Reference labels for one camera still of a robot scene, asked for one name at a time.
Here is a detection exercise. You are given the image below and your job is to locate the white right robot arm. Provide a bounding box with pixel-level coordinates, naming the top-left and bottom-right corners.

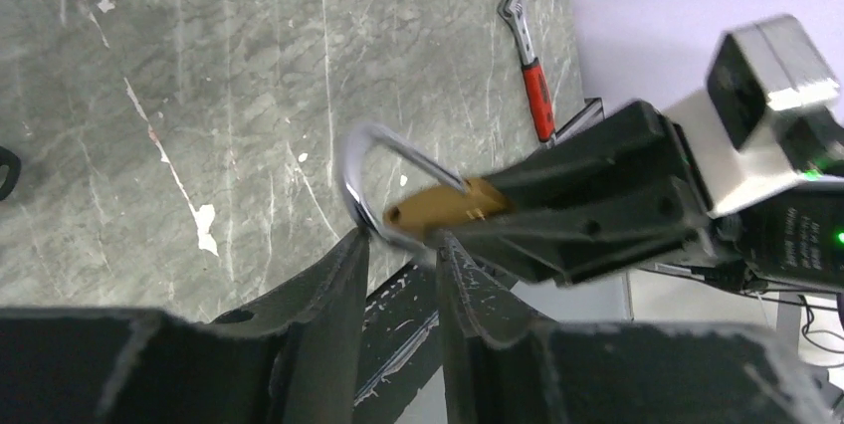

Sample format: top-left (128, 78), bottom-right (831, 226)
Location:
top-left (451, 101), bottom-right (843, 292)

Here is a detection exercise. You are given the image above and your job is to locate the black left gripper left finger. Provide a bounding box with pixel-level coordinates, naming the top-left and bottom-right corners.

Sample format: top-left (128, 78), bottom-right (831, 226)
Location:
top-left (1, 230), bottom-right (369, 423)

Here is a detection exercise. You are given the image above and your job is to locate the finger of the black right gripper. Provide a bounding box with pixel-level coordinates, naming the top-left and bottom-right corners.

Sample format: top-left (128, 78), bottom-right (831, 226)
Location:
top-left (431, 176), bottom-right (710, 287)
top-left (483, 101), bottom-right (700, 209)

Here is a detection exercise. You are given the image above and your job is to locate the brass padlock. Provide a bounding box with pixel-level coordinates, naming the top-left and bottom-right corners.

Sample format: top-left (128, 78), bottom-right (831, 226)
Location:
top-left (334, 122), bottom-right (514, 251)

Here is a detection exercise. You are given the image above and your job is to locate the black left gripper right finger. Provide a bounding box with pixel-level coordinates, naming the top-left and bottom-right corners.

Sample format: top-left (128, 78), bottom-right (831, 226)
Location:
top-left (436, 234), bottom-right (832, 423)

